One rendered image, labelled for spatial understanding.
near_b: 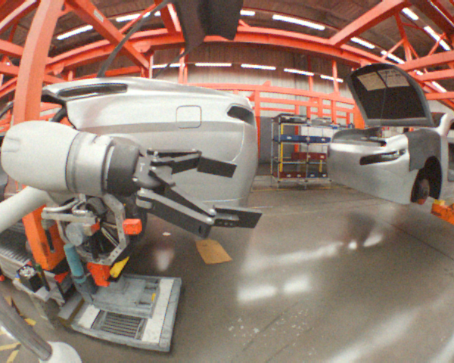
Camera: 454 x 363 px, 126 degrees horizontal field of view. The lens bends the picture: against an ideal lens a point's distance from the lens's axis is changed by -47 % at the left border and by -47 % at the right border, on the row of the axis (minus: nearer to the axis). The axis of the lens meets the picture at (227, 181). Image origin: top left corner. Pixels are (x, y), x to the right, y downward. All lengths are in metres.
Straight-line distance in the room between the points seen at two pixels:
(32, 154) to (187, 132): 1.23
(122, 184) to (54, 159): 0.11
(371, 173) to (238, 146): 1.55
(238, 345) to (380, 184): 2.01
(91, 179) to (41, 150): 0.09
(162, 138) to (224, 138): 0.41
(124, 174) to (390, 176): 2.35
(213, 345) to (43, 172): 1.48
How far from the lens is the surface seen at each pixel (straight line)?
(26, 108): 1.52
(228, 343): 1.61
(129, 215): 1.30
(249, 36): 3.98
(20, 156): 0.33
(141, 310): 1.70
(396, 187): 2.46
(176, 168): 0.36
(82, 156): 0.29
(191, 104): 1.46
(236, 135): 1.45
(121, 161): 0.29
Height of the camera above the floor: 1.32
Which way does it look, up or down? 12 degrees down
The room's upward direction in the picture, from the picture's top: straight up
